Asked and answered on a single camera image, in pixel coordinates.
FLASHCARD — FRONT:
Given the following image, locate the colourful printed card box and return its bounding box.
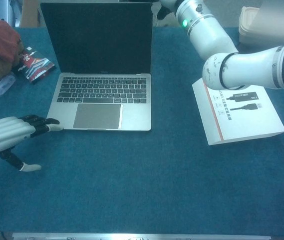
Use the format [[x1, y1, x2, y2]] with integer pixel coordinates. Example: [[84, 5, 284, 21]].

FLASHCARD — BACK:
[[13, 46, 56, 85]]

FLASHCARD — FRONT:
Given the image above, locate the white container top right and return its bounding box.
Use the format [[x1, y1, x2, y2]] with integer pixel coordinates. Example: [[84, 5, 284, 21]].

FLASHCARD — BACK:
[[254, 0, 284, 42]]

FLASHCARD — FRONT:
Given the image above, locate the silver laptop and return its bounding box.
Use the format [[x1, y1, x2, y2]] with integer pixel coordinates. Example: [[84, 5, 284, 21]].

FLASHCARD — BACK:
[[39, 2, 153, 132]]

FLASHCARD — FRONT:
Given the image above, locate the teal felt table mat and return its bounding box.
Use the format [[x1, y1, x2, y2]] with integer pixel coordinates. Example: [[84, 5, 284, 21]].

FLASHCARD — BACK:
[[0, 26, 284, 235]]

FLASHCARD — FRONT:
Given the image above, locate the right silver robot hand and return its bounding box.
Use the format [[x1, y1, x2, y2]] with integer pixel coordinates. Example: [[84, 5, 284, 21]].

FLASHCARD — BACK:
[[156, 0, 182, 21]]

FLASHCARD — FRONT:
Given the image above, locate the white USB cable box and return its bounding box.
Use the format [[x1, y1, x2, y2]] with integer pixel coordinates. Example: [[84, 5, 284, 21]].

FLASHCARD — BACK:
[[192, 77, 284, 147]]

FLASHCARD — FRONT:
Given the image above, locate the aluminium frame rail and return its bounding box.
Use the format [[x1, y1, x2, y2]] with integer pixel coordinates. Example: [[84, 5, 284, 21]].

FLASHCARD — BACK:
[[11, 232, 272, 240]]

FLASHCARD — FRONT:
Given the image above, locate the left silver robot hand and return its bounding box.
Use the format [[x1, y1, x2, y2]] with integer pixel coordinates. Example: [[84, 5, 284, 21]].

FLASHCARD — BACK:
[[0, 114, 64, 173]]

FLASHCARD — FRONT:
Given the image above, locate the brown cardboard box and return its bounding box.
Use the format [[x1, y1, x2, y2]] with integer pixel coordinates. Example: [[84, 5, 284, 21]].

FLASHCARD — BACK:
[[19, 0, 44, 28]]

